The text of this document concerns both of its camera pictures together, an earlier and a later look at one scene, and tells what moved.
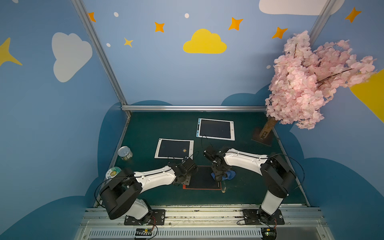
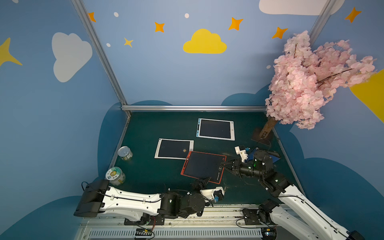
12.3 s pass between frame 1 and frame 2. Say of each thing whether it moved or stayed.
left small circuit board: stayed
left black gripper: moved
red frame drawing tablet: moved
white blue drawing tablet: stayed
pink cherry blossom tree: stayed
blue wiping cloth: moved
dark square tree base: stayed
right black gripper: moved
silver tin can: stayed
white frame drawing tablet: stayed
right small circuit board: stayed
